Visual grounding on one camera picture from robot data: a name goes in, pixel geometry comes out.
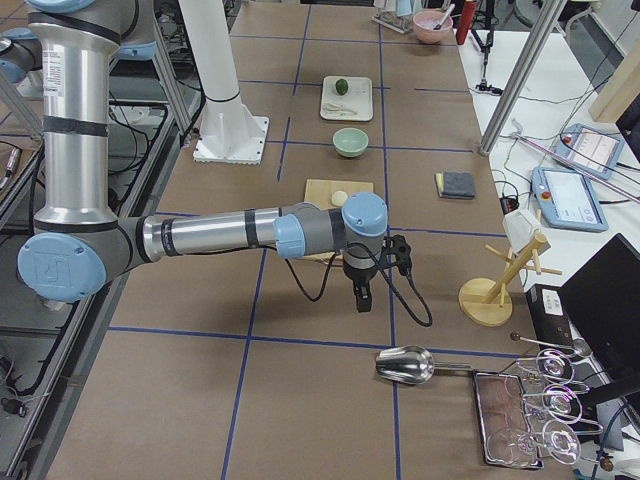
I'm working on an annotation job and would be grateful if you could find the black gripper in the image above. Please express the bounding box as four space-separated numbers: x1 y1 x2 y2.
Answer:
343 252 378 313

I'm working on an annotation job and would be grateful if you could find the beige plastic spoon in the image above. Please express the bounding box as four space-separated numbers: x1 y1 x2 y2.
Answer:
321 102 358 115

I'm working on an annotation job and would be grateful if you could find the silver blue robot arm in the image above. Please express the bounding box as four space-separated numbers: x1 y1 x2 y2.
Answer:
17 1 391 312

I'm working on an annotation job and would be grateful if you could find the white steamed bun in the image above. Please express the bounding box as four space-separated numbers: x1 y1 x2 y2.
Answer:
331 190 348 207

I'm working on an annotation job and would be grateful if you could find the mint green bowl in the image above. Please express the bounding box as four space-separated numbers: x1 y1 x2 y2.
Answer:
332 127 369 158

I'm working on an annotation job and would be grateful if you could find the pink bowl with ice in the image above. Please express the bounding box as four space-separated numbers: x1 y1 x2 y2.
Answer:
412 10 453 44

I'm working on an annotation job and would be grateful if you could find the metal scoop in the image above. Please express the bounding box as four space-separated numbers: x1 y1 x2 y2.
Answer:
375 345 473 385

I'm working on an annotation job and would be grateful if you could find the bamboo cutting board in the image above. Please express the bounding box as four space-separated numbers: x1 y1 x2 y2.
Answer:
299 178 375 261

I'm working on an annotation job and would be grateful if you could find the wooden mug tree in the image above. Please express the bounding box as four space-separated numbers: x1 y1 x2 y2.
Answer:
458 231 562 327

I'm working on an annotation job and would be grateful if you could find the grey yellow folded cloth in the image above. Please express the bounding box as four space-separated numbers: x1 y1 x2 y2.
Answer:
434 171 476 200

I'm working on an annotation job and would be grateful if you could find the white paper cup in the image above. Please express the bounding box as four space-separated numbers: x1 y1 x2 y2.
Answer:
502 209 541 252

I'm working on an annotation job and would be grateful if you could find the white bear tray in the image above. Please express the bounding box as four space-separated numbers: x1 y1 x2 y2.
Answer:
320 75 374 122

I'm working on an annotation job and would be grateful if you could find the green avocado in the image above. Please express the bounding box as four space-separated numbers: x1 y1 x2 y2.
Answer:
334 78 349 96

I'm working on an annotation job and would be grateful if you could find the wine glass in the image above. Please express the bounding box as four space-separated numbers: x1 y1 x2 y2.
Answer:
515 348 590 394

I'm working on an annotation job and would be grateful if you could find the dark rectangular tray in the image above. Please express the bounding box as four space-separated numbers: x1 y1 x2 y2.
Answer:
472 371 544 471

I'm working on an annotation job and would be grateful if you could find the lower teach pendant tablet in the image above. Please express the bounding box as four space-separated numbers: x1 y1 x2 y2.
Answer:
531 167 609 233

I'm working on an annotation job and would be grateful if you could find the teach pendant tablet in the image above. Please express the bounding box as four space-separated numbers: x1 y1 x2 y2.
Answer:
531 167 609 233
554 123 623 180

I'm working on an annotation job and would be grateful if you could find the upper teach pendant tablet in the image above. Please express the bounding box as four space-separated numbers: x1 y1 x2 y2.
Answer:
554 123 623 180

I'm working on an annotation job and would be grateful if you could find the red cylinder bottle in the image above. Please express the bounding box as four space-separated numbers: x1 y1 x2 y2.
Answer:
455 0 477 45

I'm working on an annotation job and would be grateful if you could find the black camera cable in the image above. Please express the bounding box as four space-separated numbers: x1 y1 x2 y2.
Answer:
284 238 434 329

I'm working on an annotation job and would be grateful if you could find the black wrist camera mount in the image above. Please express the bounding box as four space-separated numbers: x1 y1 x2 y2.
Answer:
381 235 413 277

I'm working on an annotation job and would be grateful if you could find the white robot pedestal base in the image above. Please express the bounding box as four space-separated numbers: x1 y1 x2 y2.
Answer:
179 0 269 165

